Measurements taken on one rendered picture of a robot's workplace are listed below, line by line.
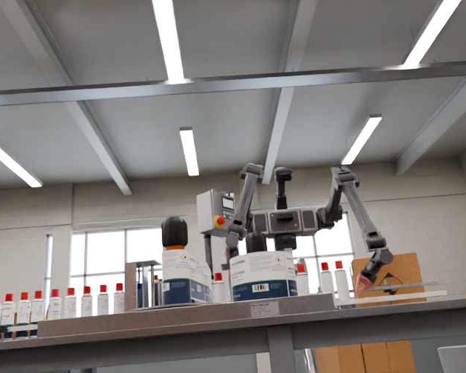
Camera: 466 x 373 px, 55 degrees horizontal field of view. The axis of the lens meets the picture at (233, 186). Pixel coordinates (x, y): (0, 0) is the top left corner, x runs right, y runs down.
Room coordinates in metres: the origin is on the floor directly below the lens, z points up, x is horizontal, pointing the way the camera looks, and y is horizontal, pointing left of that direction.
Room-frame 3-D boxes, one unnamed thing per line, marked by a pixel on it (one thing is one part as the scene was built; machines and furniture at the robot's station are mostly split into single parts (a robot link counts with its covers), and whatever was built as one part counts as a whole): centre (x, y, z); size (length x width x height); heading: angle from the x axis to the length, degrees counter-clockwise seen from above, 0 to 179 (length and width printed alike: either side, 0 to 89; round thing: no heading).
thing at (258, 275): (1.41, -0.07, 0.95); 0.20 x 0.20 x 0.14
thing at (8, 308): (2.07, 1.06, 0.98); 0.05 x 0.05 x 0.20
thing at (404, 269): (2.27, -0.71, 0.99); 0.30 x 0.24 x 0.27; 81
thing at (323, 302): (1.56, 0.14, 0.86); 0.80 x 0.67 x 0.05; 86
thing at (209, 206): (2.09, 0.09, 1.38); 0.17 x 0.10 x 0.19; 141
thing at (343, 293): (1.96, -0.43, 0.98); 0.05 x 0.05 x 0.20
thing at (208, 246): (2.11, 0.14, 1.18); 0.04 x 0.04 x 0.21
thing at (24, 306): (2.07, 0.99, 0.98); 0.05 x 0.05 x 0.20
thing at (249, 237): (1.71, -0.07, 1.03); 0.09 x 0.09 x 0.30
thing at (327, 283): (1.97, -0.37, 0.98); 0.05 x 0.05 x 0.20
